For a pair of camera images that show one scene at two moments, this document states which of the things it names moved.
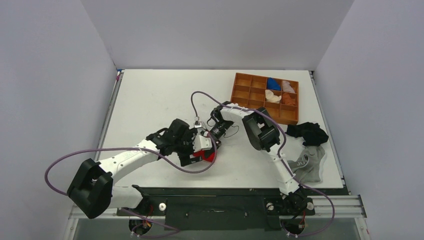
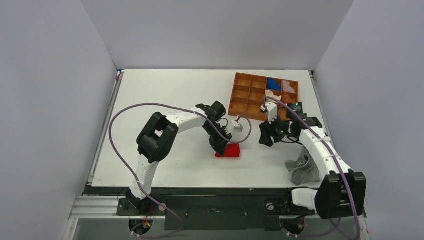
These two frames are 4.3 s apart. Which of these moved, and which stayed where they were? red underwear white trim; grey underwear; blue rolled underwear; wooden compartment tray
Moved: red underwear white trim
Stayed: grey underwear; blue rolled underwear; wooden compartment tray
